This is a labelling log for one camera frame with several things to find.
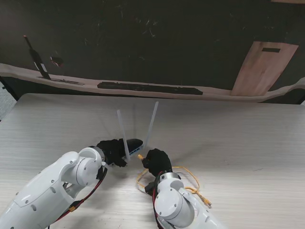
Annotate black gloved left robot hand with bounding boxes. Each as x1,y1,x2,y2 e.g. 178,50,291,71
96,138,128,168

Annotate left arm black cable bundle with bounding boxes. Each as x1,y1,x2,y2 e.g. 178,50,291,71
47,164,108,225

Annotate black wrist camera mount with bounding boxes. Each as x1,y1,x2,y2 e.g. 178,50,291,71
95,166,107,181
144,181,155,194

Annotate black router with white antennas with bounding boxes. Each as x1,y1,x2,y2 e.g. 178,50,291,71
116,101,160,167

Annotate small red and black object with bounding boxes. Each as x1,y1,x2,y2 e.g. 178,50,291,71
49,56,64,68

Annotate yellow Ethernet cable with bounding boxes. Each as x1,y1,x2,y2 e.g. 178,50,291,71
136,154,213,208

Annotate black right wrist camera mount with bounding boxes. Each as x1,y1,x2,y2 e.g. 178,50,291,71
144,181,155,194

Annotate long beige floor band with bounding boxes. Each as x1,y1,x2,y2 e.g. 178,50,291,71
0,63,305,104

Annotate right arm red black cables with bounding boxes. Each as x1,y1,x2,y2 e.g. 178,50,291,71
152,176,163,229

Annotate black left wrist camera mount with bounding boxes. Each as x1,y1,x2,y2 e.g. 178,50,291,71
95,166,107,181

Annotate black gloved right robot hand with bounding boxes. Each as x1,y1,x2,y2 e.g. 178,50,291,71
142,148,173,178

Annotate light wooden board with slot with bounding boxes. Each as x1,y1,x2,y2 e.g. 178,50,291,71
232,42,300,96

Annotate black bottle-shaped stand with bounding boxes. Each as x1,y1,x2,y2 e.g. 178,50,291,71
23,35,52,81

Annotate long black floor strip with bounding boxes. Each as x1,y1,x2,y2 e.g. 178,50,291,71
97,82,203,96

